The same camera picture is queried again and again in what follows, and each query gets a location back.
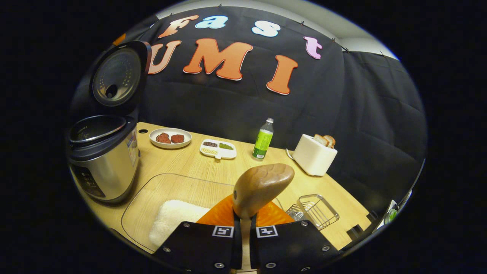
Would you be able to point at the green drink bottle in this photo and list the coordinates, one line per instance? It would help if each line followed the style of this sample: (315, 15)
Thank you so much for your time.
(263, 140)

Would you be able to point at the white divided dish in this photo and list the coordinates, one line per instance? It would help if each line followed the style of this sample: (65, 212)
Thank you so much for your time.
(218, 153)

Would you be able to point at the white toaster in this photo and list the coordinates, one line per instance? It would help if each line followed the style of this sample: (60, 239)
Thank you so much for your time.
(314, 158)

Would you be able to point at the white rice pile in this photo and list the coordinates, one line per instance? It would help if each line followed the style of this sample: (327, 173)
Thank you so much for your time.
(175, 219)

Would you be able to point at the bread slice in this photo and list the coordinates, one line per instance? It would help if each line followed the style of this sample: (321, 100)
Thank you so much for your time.
(320, 140)
(331, 141)

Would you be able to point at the clear plastic tray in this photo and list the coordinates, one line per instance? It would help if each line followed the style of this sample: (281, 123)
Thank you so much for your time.
(182, 188)

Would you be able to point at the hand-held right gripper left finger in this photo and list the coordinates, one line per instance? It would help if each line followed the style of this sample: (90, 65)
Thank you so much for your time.
(198, 243)

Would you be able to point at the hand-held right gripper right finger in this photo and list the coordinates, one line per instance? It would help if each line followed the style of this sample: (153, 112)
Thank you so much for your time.
(289, 243)

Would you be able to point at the white round plate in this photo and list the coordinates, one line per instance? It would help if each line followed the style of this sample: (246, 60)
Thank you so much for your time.
(171, 145)

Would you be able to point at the black silver rice cooker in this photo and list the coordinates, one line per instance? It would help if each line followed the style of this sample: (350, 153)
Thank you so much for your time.
(110, 160)

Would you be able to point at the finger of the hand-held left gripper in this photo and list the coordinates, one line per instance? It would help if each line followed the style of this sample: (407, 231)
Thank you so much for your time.
(119, 39)

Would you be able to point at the wooden spoon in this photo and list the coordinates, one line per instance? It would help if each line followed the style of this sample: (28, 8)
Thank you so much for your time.
(262, 184)

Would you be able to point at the red meat piece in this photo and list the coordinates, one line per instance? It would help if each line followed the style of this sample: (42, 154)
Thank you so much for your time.
(177, 139)
(163, 138)

